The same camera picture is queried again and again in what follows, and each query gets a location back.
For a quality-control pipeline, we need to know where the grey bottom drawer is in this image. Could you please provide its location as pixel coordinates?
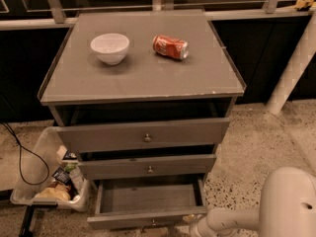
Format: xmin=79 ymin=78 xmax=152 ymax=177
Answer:
xmin=88 ymin=174 xmax=207 ymax=229

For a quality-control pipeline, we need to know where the grey drawer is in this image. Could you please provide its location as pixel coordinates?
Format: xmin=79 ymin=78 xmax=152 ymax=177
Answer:
xmin=57 ymin=118 xmax=230 ymax=153
xmin=88 ymin=174 xmax=207 ymax=229
xmin=79 ymin=154 xmax=216 ymax=180

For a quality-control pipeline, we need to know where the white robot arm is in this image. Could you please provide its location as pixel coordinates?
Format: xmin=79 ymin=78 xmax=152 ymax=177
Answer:
xmin=189 ymin=167 xmax=316 ymax=237

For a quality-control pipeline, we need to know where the grey top drawer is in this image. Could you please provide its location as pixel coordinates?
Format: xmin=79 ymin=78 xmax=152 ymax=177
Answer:
xmin=57 ymin=118 xmax=230 ymax=153

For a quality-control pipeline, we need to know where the grey middle drawer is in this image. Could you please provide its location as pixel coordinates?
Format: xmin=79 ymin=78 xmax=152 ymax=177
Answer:
xmin=79 ymin=154 xmax=216 ymax=180

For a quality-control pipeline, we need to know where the grey drawer cabinet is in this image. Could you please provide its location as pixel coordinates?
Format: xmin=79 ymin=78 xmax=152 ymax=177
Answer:
xmin=37 ymin=9 xmax=247 ymax=190

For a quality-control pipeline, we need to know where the clear plastic bottle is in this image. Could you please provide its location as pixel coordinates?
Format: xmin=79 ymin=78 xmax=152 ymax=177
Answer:
xmin=69 ymin=167 xmax=84 ymax=192

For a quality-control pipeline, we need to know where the yellow chip bag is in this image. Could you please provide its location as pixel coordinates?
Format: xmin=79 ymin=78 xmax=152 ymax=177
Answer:
xmin=37 ymin=183 xmax=71 ymax=200

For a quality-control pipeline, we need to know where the dark blue snack packet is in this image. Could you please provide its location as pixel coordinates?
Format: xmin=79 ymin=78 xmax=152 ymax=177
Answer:
xmin=52 ymin=167 xmax=71 ymax=185

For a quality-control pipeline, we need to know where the clear plastic bin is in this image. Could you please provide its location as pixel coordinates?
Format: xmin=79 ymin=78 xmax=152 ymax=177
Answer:
xmin=10 ymin=126 xmax=90 ymax=211

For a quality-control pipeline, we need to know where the black stand base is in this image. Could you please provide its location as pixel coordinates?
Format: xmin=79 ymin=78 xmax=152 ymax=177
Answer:
xmin=19 ymin=206 xmax=35 ymax=237

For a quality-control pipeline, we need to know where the orange soda can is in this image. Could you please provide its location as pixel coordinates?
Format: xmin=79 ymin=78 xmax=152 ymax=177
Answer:
xmin=152 ymin=35 xmax=189 ymax=60

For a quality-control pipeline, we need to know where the white ceramic bowl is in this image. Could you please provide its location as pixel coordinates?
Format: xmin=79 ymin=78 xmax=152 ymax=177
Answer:
xmin=90 ymin=34 xmax=129 ymax=65

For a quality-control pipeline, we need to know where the white slanted pillar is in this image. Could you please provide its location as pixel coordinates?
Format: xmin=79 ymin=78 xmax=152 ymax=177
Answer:
xmin=266 ymin=13 xmax=316 ymax=115

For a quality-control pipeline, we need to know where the metal window railing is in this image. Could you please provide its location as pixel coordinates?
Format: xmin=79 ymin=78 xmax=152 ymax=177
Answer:
xmin=0 ymin=0 xmax=316 ymax=31

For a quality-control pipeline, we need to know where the black cable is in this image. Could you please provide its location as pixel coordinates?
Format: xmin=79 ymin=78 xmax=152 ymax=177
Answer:
xmin=0 ymin=121 xmax=50 ymax=187

